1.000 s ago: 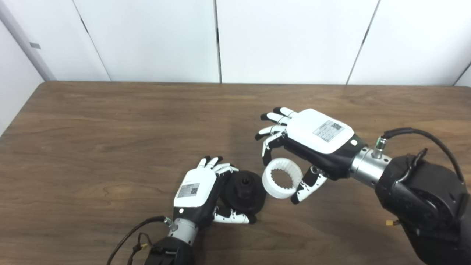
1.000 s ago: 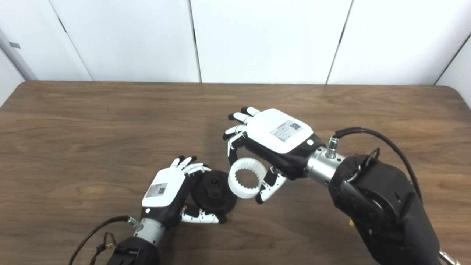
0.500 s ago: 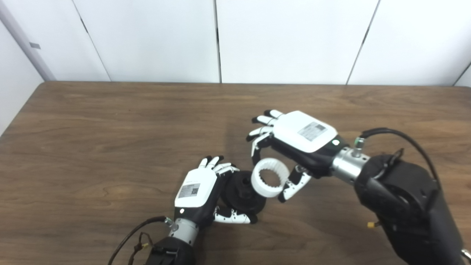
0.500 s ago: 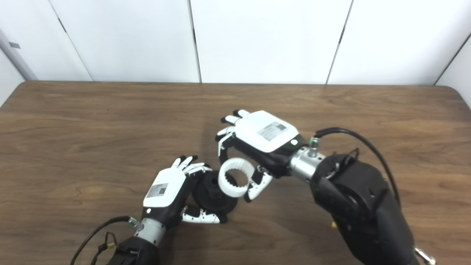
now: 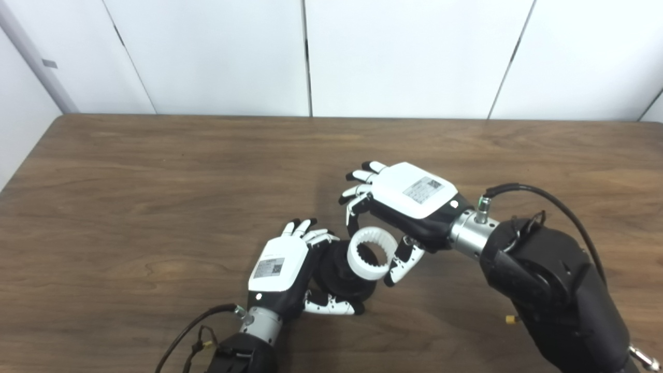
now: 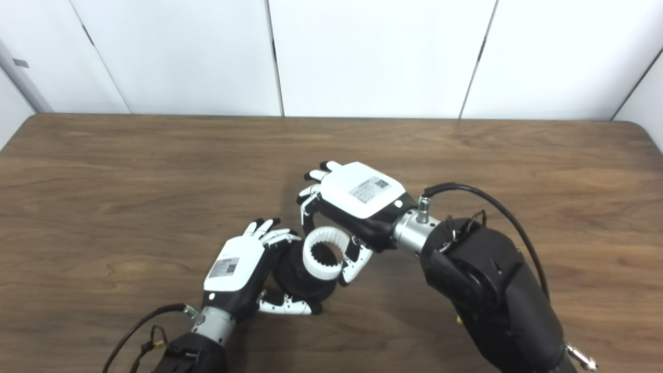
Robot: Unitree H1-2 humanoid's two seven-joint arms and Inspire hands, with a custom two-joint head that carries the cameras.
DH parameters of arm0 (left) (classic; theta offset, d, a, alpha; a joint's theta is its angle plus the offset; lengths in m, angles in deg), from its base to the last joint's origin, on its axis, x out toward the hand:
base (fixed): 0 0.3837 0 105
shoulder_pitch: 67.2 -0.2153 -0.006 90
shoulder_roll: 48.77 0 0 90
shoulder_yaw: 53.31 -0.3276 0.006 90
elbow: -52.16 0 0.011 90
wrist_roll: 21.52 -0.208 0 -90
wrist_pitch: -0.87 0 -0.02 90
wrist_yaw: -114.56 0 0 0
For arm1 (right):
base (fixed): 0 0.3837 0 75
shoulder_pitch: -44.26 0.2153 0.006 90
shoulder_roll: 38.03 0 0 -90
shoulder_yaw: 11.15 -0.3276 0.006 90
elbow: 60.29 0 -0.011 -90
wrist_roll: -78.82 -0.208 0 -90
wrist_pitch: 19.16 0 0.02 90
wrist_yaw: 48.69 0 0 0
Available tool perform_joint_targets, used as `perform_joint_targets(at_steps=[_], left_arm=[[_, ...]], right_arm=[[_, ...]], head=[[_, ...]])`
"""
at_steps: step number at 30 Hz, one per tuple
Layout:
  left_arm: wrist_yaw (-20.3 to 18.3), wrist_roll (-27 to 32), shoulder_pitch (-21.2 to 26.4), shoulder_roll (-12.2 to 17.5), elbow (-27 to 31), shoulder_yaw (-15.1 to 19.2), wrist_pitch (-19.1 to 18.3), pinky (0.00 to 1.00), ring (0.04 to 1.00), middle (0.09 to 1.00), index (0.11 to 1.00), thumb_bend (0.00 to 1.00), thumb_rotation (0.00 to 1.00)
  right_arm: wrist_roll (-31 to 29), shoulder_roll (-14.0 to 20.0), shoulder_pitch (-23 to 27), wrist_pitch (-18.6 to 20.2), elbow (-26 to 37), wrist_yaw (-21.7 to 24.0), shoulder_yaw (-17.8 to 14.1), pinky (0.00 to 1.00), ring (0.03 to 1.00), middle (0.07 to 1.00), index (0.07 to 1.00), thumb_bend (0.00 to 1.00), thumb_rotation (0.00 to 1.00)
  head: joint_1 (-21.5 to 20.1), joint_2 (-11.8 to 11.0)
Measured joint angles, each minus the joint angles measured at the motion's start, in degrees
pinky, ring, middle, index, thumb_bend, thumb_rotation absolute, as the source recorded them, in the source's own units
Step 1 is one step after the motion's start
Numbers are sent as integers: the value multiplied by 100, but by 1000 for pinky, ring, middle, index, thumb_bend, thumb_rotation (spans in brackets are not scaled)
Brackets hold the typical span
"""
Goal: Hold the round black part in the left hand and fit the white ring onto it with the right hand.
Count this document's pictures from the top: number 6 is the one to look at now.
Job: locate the round black plastic part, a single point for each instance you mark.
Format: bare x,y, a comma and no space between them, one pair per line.
292,274

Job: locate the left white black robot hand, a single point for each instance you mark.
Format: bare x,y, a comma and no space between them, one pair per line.
233,267

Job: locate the grey partition post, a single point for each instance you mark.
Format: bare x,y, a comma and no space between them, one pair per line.
20,83

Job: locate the small grey tag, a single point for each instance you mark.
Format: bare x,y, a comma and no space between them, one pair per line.
20,63

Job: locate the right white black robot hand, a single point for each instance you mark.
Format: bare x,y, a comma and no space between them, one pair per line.
362,191

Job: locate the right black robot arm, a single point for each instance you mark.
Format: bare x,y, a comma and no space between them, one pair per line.
492,290

